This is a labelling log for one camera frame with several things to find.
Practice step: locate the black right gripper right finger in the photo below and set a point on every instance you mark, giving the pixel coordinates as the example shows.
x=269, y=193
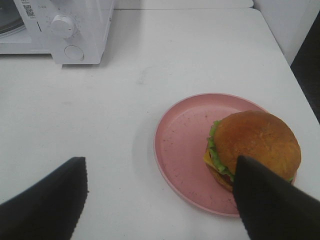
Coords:
x=270, y=207

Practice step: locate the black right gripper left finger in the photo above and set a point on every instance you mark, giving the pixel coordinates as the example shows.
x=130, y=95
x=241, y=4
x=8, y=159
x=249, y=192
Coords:
x=51, y=208

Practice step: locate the toy burger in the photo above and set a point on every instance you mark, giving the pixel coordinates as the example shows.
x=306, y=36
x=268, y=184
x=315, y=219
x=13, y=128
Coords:
x=256, y=134

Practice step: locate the pink round plate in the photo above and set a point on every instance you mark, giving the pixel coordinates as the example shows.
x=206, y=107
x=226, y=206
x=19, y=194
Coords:
x=180, y=144

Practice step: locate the round white door button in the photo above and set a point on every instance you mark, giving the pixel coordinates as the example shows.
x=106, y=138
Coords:
x=74, y=53

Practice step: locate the white microwave knob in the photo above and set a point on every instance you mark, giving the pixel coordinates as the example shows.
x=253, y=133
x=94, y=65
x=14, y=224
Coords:
x=63, y=26

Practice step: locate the white microwave oven body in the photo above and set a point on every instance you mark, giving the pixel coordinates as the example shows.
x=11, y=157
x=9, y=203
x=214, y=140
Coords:
x=92, y=19

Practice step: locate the glass microwave turntable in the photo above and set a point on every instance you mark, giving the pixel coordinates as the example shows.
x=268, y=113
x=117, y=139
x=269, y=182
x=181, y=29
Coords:
x=11, y=21

